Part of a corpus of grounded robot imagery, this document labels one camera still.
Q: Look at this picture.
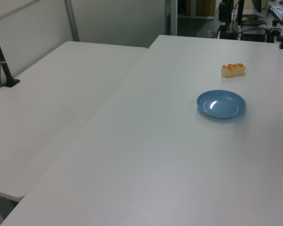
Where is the black flat stand base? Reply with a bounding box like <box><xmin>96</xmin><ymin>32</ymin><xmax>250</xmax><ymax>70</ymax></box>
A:
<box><xmin>241</xmin><ymin>14</ymin><xmax>268</xmax><ymax>27</ymax></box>

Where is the black camera stand pole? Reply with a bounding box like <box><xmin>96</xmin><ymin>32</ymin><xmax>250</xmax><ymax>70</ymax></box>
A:
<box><xmin>0</xmin><ymin>19</ymin><xmax>21</xmax><ymax>89</ymax></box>

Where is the black equipment stand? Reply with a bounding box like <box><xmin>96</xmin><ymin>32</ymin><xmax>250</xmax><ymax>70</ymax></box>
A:
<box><xmin>217</xmin><ymin>0</ymin><xmax>237</xmax><ymax>40</ymax></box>

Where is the black computer box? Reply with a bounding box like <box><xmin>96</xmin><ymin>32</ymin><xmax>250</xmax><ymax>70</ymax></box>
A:
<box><xmin>240</xmin><ymin>28</ymin><xmax>267</xmax><ymax>43</ymax></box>

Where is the grey metal frame post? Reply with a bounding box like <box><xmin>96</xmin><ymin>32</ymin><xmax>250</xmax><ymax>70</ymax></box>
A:
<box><xmin>164</xmin><ymin>0</ymin><xmax>179</xmax><ymax>36</ymax></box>

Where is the black upright pole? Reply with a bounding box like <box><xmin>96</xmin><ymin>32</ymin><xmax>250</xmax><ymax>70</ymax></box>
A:
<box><xmin>236</xmin><ymin>0</ymin><xmax>246</xmax><ymax>24</ymax></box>

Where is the brown wooden cabinet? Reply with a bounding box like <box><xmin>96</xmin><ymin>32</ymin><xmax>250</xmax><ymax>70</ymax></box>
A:
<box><xmin>185</xmin><ymin>0</ymin><xmax>216</xmax><ymax>17</ymax></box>

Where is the black keyboard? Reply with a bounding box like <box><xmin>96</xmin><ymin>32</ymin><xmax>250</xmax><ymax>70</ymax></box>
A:
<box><xmin>268</xmin><ymin>5</ymin><xmax>283</xmax><ymax>25</ymax></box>

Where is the orange glazed bread loaf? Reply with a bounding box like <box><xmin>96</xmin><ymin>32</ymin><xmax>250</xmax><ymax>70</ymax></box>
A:
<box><xmin>221</xmin><ymin>63</ymin><xmax>247</xmax><ymax>78</ymax></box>

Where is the blue round plate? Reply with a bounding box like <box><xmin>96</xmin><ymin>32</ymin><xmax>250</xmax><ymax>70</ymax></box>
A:
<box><xmin>196</xmin><ymin>89</ymin><xmax>247</xmax><ymax>120</ymax></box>

